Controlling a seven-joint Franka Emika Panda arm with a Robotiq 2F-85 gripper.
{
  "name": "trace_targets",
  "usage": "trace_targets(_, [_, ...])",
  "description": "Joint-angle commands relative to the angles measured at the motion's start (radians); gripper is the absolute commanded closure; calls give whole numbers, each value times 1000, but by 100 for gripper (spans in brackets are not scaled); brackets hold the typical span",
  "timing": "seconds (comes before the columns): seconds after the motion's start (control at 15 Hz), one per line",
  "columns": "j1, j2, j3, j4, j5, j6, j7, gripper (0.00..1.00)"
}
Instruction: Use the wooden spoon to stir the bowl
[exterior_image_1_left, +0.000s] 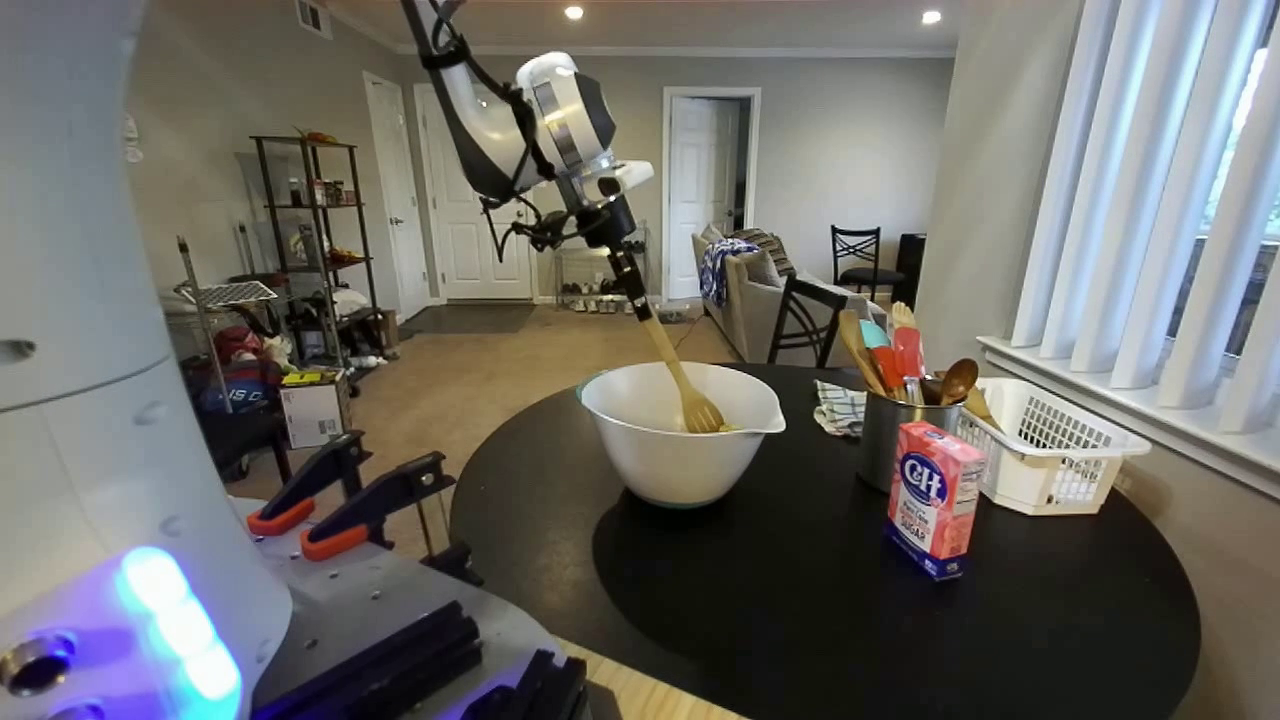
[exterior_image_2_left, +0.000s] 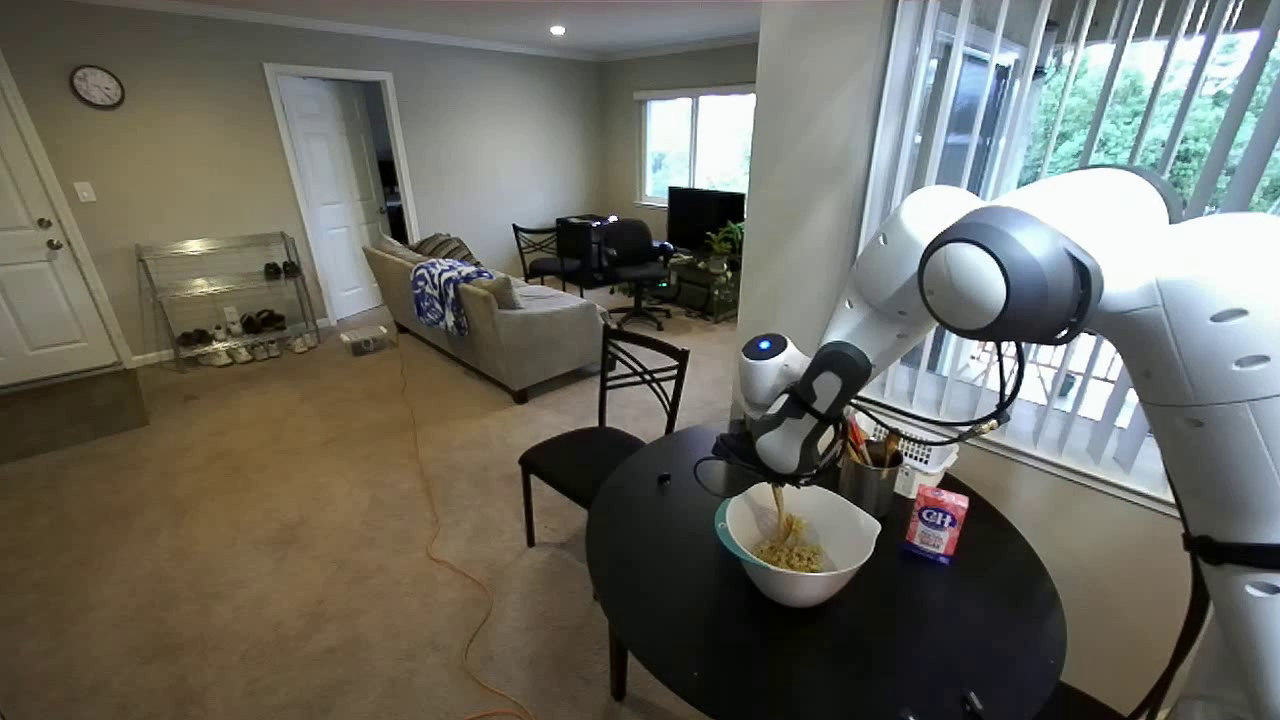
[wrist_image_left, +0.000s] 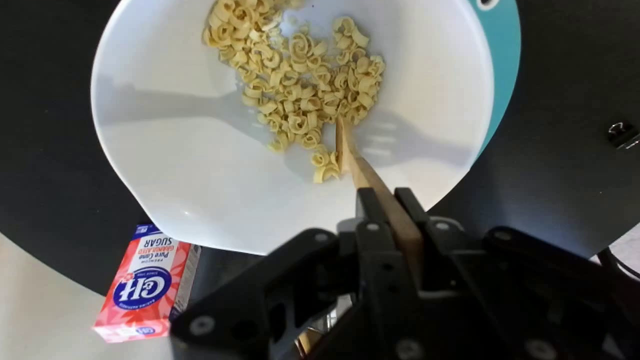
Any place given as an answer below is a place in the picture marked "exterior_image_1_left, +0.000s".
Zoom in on white open interior door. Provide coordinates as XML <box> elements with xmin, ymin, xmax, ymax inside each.
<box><xmin>661</xmin><ymin>83</ymin><xmax>765</xmax><ymax>307</ymax></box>

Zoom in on black dining chair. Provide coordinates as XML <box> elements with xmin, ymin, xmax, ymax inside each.
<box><xmin>765</xmin><ymin>272</ymin><xmax>856</xmax><ymax>370</ymax></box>

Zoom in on checkered dish cloth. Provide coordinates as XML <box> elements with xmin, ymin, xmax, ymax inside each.
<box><xmin>808</xmin><ymin>377</ymin><xmax>872</xmax><ymax>444</ymax></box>

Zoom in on light wooden spatula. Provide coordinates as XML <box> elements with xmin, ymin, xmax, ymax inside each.
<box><xmin>835</xmin><ymin>302</ymin><xmax>891</xmax><ymax>399</ymax></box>

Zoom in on steel utensil holder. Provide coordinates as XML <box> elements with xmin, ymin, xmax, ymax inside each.
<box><xmin>856</xmin><ymin>388</ymin><xmax>966</xmax><ymax>501</ymax></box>

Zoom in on dark brown wooden spoon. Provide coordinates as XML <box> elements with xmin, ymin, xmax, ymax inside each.
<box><xmin>932</xmin><ymin>357</ymin><xmax>984</xmax><ymax>413</ymax></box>

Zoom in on white vertical blinds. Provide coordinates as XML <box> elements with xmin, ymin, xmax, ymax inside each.
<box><xmin>1006</xmin><ymin>0</ymin><xmax>1280</xmax><ymax>440</ymax></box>

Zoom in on black mounting block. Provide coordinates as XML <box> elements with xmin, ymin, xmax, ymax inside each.
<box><xmin>460</xmin><ymin>643</ymin><xmax>592</xmax><ymax>720</ymax></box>
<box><xmin>248</xmin><ymin>594</ymin><xmax>489</xmax><ymax>720</ymax></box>

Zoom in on white mixing bowl teal handle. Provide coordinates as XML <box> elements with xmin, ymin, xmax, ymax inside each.
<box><xmin>574</xmin><ymin>357</ymin><xmax>792</xmax><ymax>510</ymax></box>

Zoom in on grey sofa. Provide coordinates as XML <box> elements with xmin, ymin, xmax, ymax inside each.
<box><xmin>688</xmin><ymin>223</ymin><xmax>856</xmax><ymax>367</ymax></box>

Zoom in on white closet door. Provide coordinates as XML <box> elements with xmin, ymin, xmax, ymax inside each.
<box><xmin>360</xmin><ymin>69</ymin><xmax>436</xmax><ymax>325</ymax></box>

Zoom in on blue patterned throw blanket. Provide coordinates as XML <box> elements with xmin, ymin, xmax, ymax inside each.
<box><xmin>696</xmin><ymin>230</ymin><xmax>735</xmax><ymax>307</ymax></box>

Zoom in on brown doormat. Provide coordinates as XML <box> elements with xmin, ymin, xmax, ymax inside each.
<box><xmin>398</xmin><ymin>295</ymin><xmax>542</xmax><ymax>340</ymax></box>

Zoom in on pink sugar carton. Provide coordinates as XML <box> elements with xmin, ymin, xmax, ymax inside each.
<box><xmin>885</xmin><ymin>417</ymin><xmax>990</xmax><ymax>582</ymax></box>

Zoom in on slotted wooden spoon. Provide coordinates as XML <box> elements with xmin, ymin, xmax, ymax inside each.
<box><xmin>642</xmin><ymin>302</ymin><xmax>733</xmax><ymax>436</ymax></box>

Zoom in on white panel entry door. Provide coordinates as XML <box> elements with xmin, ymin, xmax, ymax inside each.
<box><xmin>411</xmin><ymin>80</ymin><xmax>542</xmax><ymax>302</ymax></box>

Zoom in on white plastic basket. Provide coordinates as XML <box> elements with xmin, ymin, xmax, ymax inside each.
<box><xmin>961</xmin><ymin>377</ymin><xmax>1153</xmax><ymax>518</ymax></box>

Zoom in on black orange clamp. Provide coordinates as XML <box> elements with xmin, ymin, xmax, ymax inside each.
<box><xmin>295</xmin><ymin>447</ymin><xmax>460</xmax><ymax>563</ymax></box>
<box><xmin>243</xmin><ymin>428</ymin><xmax>377</xmax><ymax>540</ymax></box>

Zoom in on cardboard box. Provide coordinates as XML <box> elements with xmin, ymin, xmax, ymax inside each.
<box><xmin>275</xmin><ymin>377</ymin><xmax>351</xmax><ymax>457</ymax></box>

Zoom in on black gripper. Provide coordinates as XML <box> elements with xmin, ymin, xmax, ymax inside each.
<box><xmin>509</xmin><ymin>189</ymin><xmax>661</xmax><ymax>325</ymax></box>

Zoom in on black metal shelving unit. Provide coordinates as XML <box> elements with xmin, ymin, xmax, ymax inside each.
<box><xmin>248</xmin><ymin>127</ymin><xmax>385</xmax><ymax>340</ymax></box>

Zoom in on red spatula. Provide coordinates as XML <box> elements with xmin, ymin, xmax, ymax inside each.
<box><xmin>867</xmin><ymin>325</ymin><xmax>932</xmax><ymax>399</ymax></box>

